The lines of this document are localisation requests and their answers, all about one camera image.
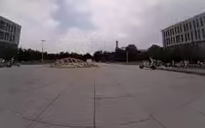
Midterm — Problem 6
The distant slim tower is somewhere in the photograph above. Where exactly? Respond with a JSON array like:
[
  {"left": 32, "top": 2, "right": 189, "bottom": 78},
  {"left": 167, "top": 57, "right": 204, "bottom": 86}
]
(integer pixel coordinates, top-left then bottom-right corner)
[{"left": 115, "top": 40, "right": 120, "bottom": 52}]

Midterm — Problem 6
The pale pole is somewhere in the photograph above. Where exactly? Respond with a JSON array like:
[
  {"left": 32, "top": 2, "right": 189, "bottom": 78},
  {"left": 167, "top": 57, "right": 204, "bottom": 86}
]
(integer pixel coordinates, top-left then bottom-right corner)
[{"left": 125, "top": 49, "right": 129, "bottom": 64}]

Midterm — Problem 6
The pile of rubble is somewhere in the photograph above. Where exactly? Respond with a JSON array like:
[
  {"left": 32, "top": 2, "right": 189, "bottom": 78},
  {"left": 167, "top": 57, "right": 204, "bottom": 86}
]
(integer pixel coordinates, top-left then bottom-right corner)
[{"left": 50, "top": 57, "right": 99, "bottom": 69}]

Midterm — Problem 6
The grey stone slab plaza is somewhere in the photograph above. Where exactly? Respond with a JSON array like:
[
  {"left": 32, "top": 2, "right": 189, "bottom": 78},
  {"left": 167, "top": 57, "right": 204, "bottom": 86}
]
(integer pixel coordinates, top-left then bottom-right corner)
[{"left": 0, "top": 62, "right": 205, "bottom": 128}]

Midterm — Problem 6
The row of dark trees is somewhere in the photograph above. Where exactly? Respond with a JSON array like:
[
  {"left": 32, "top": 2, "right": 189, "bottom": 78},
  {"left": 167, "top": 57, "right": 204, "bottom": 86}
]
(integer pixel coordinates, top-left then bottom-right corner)
[{"left": 16, "top": 43, "right": 205, "bottom": 64}]

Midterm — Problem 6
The row of parked scooters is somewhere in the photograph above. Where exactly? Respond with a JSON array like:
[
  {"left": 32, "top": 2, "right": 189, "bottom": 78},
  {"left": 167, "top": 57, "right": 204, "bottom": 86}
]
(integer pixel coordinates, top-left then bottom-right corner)
[{"left": 138, "top": 57, "right": 205, "bottom": 71}]

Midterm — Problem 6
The tall lamp pole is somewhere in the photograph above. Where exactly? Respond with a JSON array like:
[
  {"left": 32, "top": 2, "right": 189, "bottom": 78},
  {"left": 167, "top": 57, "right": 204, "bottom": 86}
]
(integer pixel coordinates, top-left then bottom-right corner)
[{"left": 40, "top": 39, "right": 46, "bottom": 63}]

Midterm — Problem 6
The pale grid-window building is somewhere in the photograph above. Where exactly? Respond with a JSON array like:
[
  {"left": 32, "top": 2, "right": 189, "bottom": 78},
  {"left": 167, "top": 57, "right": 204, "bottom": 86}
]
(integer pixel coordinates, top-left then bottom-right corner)
[{"left": 161, "top": 8, "right": 205, "bottom": 54}]

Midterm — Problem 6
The row of parked bicycles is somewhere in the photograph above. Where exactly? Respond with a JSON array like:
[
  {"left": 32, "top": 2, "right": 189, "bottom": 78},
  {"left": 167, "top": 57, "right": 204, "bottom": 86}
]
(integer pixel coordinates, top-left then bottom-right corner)
[{"left": 0, "top": 57, "right": 22, "bottom": 69}]

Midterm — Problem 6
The long grey grid-window building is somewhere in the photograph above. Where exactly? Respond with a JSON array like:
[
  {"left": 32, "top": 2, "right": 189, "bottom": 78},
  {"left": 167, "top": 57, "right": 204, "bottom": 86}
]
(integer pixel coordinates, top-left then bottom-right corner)
[{"left": 0, "top": 11, "right": 22, "bottom": 60}]

